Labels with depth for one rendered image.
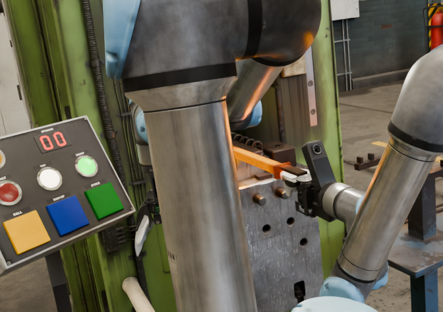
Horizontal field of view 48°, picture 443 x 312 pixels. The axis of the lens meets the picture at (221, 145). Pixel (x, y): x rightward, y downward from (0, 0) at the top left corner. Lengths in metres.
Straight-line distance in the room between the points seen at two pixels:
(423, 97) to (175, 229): 0.44
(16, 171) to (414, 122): 0.83
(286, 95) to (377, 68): 7.60
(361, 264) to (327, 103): 1.01
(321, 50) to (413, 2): 7.99
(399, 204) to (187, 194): 0.44
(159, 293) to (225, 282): 1.21
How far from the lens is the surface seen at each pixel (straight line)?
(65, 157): 1.26
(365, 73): 9.15
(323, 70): 1.81
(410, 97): 0.80
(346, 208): 1.03
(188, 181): 0.49
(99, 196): 1.24
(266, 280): 1.62
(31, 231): 1.16
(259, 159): 1.39
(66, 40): 1.49
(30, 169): 1.22
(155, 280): 1.70
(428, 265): 1.55
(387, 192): 0.84
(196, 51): 0.47
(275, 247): 1.59
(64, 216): 1.19
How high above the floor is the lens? 1.39
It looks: 14 degrees down
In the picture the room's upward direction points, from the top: 7 degrees counter-clockwise
